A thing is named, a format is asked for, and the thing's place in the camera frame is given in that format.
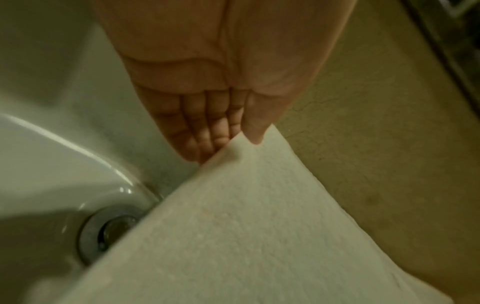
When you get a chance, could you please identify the dark metal frame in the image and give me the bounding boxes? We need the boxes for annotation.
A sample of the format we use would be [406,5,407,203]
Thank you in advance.
[398,0,480,111]

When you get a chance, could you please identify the person's left hand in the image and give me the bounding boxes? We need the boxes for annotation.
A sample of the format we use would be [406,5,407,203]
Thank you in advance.
[91,0,358,164]

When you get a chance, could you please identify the white ceramic sink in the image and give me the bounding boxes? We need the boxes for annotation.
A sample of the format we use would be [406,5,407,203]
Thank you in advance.
[0,0,200,304]

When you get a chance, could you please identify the metal sink drain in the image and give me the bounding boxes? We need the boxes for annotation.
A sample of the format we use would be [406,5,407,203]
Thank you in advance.
[77,205,152,265]

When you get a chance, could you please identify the white paper towel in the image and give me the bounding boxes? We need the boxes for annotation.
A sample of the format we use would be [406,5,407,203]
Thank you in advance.
[27,123,458,304]

